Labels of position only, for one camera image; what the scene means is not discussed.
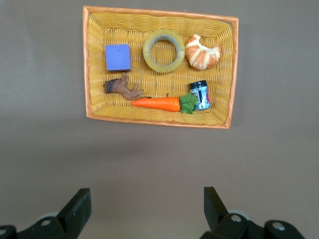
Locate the brown toy lion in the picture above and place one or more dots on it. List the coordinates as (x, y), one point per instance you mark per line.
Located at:
(123, 88)

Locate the orange toy carrot green leaves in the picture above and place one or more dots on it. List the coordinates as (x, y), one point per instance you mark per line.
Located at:
(159, 103)

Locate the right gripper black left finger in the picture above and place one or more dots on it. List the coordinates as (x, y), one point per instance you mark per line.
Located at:
(72, 214)

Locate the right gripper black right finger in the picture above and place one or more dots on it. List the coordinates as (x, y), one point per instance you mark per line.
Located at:
(214, 209)

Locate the toy croissant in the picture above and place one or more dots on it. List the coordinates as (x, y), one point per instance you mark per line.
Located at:
(202, 56)

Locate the brown table cover mat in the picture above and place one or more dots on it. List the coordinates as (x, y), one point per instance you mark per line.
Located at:
(159, 161)

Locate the purple foam cube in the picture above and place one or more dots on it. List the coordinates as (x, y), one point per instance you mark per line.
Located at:
(117, 57)

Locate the clear yellowish tape roll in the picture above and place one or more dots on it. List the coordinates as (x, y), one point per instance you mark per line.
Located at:
(163, 69)

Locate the yellow wicker basket orange rim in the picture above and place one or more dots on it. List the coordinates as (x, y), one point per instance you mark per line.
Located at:
(159, 84)

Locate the small dark labelled can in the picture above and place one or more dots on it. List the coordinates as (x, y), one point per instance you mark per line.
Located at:
(202, 95)

